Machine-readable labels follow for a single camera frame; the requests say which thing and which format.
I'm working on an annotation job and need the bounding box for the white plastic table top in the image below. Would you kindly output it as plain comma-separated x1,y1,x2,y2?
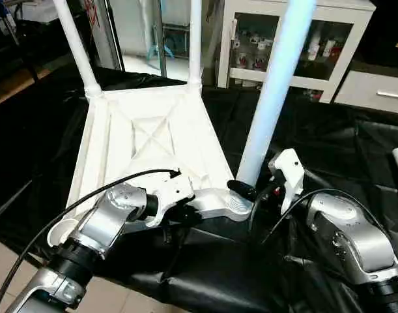
48,83,255,248

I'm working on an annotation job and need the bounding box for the white drawer unit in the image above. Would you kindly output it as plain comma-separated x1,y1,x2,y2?
333,68,398,115

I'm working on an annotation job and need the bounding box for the white glass door cabinet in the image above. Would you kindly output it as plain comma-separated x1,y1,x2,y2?
216,0,377,104

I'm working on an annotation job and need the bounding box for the black table mat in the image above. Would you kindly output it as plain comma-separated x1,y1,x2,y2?
0,62,398,313

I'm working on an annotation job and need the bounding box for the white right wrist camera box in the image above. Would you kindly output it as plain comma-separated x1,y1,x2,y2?
268,149,306,215

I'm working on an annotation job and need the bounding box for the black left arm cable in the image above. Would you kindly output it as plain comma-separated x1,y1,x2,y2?
0,169,182,313

